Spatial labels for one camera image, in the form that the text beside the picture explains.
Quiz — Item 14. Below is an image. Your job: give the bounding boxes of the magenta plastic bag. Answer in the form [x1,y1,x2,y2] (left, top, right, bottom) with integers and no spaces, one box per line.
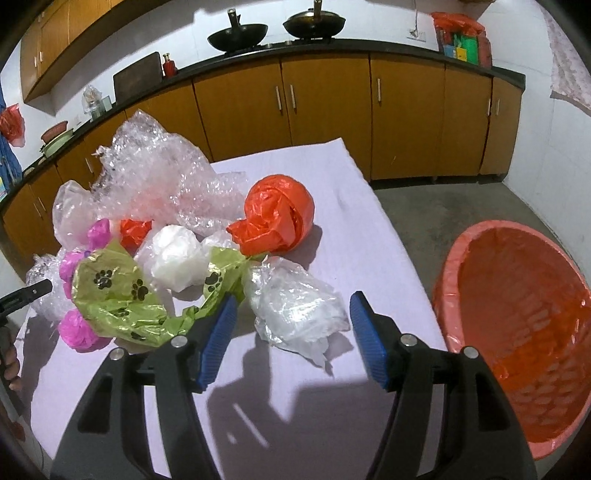
[58,219,112,352]

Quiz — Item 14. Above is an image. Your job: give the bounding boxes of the green paw-print plastic bag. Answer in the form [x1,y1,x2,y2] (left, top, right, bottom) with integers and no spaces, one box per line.
[71,241,249,348]

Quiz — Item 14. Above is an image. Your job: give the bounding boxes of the small orange plastic bag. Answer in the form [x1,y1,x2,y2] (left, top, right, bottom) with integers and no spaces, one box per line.
[119,219,152,255]

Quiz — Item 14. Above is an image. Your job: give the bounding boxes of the white plastic bag ball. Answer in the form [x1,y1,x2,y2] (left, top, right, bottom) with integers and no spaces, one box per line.
[134,225,209,293]

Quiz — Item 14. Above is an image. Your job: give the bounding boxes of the clear plastic bag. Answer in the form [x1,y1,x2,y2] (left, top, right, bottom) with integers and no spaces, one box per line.
[52,180,98,250]
[242,256,349,368]

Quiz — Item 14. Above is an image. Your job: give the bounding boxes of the large orange plastic bag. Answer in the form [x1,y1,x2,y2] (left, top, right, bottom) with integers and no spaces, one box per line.
[226,174,315,256]

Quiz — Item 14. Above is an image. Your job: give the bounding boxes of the red plastic trash basket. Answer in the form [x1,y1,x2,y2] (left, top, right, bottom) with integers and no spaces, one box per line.
[433,220,590,460]

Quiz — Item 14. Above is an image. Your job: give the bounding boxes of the brown upper kitchen cabinets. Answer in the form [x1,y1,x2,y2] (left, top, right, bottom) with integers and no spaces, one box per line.
[20,0,166,103]

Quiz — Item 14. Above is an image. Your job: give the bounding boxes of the brown kitchen cabinets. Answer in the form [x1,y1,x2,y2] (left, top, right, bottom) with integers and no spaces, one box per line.
[1,46,526,274]
[20,0,166,103]

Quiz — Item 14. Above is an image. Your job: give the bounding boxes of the brown lower kitchen cabinets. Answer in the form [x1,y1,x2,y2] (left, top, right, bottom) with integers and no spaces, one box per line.
[1,46,526,274]

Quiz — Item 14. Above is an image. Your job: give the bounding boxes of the person's left hand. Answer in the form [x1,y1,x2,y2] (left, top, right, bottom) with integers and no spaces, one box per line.
[3,345,22,392]

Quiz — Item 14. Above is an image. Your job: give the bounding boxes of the stacked bowls on counter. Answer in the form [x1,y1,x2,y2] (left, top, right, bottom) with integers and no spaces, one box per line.
[40,121,74,158]

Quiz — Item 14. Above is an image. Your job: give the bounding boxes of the red hanging plastic bag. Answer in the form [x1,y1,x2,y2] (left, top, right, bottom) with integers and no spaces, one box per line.
[0,104,25,148]

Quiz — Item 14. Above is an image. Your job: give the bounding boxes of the clear bubble wrap sheet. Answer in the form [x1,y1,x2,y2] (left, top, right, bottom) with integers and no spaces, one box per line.
[91,110,249,237]

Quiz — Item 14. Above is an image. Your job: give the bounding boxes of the glass jar on counter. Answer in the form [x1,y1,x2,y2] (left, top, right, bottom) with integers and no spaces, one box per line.
[82,85,112,120]

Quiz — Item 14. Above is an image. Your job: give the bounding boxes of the dark cutting board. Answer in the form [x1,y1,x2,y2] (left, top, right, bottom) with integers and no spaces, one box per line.
[113,52,163,103]

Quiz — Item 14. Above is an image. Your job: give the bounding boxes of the red bottle on counter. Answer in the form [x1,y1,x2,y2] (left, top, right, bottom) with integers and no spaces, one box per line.
[162,53,177,79]

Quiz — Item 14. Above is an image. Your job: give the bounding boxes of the black wok left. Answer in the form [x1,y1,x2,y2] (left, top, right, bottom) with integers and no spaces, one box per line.
[207,8,269,53]

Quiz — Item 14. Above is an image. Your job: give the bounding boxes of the floral curtain cloth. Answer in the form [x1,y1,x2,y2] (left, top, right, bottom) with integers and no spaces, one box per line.
[540,1,590,116]

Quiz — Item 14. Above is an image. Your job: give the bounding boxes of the colourful boxes on counter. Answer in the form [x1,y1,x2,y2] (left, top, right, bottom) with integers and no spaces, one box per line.
[435,27,493,68]

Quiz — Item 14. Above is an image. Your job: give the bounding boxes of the black wok with lid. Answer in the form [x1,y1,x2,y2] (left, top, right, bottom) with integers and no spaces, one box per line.
[283,0,346,40]

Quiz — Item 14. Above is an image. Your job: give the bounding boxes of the orange bag on counter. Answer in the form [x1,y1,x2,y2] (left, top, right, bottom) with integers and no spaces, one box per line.
[431,12,486,37]

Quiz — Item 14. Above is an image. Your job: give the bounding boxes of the wall power socket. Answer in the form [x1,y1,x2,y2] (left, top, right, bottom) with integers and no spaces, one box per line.
[408,30,426,43]

